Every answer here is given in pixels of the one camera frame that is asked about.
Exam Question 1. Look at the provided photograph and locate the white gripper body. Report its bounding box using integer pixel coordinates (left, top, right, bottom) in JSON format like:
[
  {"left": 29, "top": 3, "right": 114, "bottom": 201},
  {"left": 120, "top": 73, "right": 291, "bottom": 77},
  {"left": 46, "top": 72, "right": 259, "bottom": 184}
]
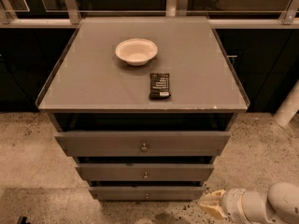
[{"left": 221, "top": 189, "right": 249, "bottom": 224}]

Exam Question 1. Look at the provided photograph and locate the grey top drawer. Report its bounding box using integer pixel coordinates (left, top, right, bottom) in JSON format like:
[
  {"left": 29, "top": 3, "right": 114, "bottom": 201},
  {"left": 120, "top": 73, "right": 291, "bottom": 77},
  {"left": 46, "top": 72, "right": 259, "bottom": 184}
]
[{"left": 55, "top": 131, "right": 231, "bottom": 157}]

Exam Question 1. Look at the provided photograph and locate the grey drawer cabinet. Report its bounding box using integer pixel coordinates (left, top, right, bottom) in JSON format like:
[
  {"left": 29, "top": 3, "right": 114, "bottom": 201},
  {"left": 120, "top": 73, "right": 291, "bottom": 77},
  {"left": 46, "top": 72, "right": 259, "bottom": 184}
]
[{"left": 36, "top": 17, "right": 249, "bottom": 188}]

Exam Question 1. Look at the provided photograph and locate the grey drawer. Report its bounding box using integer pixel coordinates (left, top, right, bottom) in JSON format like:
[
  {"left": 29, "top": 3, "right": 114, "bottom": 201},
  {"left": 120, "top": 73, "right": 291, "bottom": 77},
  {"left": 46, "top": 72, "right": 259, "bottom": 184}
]
[
  {"left": 89, "top": 186, "right": 204, "bottom": 202},
  {"left": 76, "top": 163, "right": 214, "bottom": 181},
  {"left": 55, "top": 131, "right": 231, "bottom": 157}
]

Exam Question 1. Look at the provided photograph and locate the metal window rail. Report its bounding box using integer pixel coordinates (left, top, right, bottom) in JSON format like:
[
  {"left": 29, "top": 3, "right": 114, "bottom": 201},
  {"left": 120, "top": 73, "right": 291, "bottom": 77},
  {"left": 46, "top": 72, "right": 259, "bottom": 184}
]
[{"left": 1, "top": 0, "right": 299, "bottom": 29}]

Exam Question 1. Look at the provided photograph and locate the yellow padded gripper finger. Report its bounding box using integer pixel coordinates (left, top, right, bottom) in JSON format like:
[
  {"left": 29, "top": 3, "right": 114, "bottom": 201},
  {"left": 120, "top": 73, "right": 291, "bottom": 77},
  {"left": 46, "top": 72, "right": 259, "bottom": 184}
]
[{"left": 199, "top": 189, "right": 227, "bottom": 219}]

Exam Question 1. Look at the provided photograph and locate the white pillar base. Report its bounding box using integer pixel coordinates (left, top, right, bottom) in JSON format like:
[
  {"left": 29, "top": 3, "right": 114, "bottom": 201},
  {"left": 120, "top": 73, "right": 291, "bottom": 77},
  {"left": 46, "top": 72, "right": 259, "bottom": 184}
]
[{"left": 273, "top": 80, "right": 299, "bottom": 126}]

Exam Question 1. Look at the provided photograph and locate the white bowl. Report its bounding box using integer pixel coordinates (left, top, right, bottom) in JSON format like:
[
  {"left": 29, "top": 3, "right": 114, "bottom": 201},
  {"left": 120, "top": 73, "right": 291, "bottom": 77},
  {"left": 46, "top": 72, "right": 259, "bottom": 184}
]
[{"left": 115, "top": 38, "right": 158, "bottom": 66}]

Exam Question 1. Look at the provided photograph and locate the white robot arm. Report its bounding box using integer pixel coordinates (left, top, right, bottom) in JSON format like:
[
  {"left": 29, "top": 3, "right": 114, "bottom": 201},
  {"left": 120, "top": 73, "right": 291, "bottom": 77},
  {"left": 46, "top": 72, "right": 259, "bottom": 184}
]
[{"left": 199, "top": 182, "right": 299, "bottom": 224}]

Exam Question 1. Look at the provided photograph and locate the grey middle drawer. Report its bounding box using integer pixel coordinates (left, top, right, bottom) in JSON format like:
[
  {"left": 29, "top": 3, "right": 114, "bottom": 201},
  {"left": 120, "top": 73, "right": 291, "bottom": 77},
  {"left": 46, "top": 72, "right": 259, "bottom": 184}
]
[{"left": 76, "top": 163, "right": 214, "bottom": 181}]

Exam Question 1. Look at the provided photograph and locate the grey bottom drawer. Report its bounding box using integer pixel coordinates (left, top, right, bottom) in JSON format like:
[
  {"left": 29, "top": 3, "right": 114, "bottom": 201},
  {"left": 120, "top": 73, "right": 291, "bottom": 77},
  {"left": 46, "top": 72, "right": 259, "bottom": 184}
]
[{"left": 89, "top": 186, "right": 204, "bottom": 202}]

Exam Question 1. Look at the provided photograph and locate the black snack bar packet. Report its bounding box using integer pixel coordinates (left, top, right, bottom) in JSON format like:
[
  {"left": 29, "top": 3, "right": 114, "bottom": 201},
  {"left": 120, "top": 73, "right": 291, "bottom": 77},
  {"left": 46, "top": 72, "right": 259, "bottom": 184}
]
[{"left": 149, "top": 73, "right": 171, "bottom": 100}]

